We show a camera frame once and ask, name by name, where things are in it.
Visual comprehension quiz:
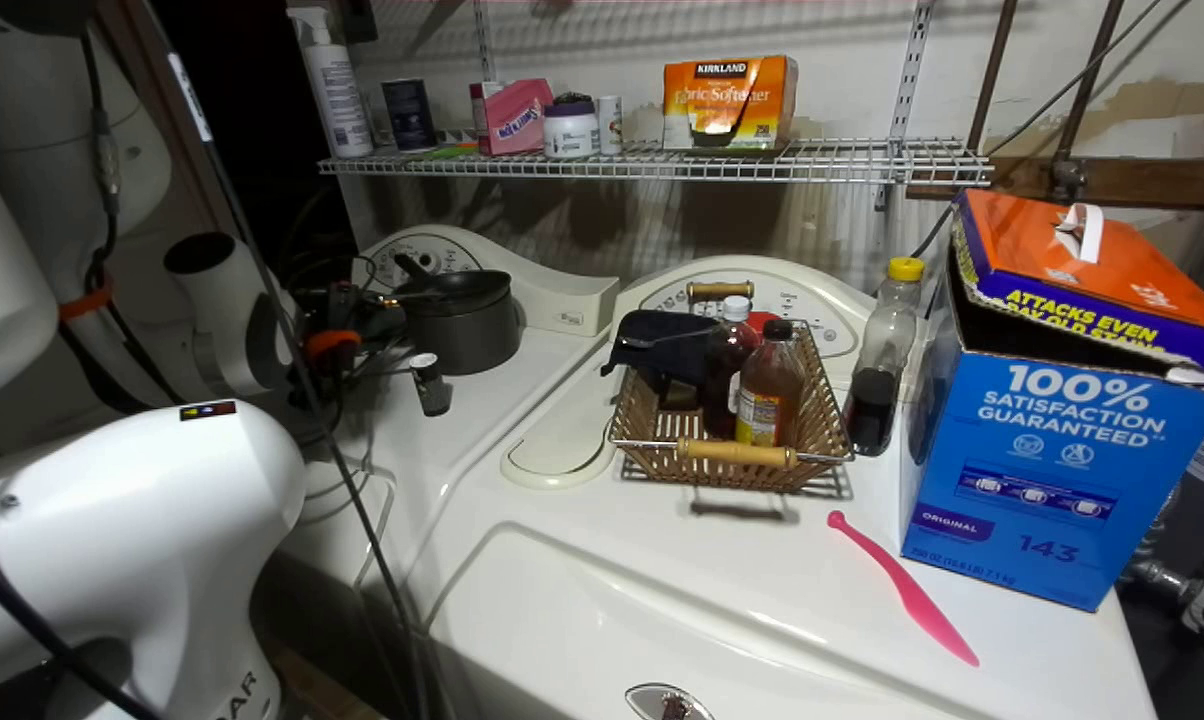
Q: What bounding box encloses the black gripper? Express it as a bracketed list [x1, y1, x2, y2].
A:
[294, 277, 414, 383]

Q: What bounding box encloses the black cooking pot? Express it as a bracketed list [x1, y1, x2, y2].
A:
[391, 250, 524, 376]

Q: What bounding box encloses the small black shaker silver cap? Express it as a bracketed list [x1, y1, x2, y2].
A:
[408, 352, 455, 420]

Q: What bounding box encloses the dark cylindrical can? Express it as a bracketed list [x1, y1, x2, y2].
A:
[382, 77, 442, 152]

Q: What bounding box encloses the white washing machine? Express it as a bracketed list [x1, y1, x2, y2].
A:
[116, 220, 623, 720]

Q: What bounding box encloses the tall white plastic bottle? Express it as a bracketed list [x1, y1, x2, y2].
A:
[288, 5, 377, 159]

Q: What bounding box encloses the pink cardboard box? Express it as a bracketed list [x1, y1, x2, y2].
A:
[468, 77, 557, 159]

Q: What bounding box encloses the white jar dark lid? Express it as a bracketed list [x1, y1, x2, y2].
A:
[540, 91, 603, 162]

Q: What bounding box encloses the black plastic item in basket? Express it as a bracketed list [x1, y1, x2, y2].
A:
[596, 307, 737, 413]

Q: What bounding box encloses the red capped sauce bottle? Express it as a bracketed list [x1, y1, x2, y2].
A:
[723, 307, 782, 420]

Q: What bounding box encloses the brown bottle yellow label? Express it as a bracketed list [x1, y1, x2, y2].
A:
[732, 314, 809, 452]

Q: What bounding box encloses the orange yellow cardboard box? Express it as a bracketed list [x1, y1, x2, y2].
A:
[662, 51, 799, 152]

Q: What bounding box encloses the white dryer machine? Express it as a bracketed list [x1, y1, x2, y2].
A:
[397, 250, 1159, 720]

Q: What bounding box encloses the dark liquid bottle yellow cap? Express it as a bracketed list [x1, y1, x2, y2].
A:
[844, 250, 929, 459]

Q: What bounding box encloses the pink plastic spatula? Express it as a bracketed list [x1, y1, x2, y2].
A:
[825, 507, 986, 670]

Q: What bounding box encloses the blue detergent box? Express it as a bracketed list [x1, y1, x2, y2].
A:
[896, 188, 1204, 614]

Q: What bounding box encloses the metal shelf upright rail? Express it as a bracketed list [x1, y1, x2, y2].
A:
[876, 0, 943, 214]
[468, 0, 499, 86]

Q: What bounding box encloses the white wire shelf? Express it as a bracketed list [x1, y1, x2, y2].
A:
[316, 134, 1001, 191]

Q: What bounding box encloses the wooden handled utensil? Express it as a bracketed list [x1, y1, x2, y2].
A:
[674, 435, 806, 470]

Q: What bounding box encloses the wire dish rack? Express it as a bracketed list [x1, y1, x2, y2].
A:
[608, 321, 855, 503]

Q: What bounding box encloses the metal pipe frame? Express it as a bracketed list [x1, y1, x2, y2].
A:
[966, 0, 1172, 209]

